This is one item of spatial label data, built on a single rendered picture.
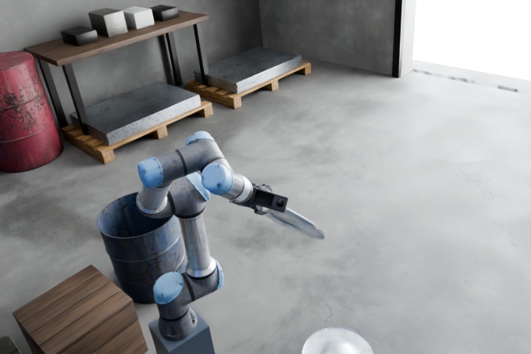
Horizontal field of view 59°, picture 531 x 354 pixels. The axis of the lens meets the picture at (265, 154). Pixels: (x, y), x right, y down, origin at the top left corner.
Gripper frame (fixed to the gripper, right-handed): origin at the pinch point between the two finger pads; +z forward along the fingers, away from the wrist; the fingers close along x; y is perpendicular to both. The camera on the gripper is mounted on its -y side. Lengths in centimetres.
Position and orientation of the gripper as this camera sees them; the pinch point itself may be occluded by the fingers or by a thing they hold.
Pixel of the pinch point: (273, 205)
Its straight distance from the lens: 150.0
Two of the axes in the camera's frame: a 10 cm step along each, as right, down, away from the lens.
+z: 3.9, 2.8, 8.7
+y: -8.8, -1.7, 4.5
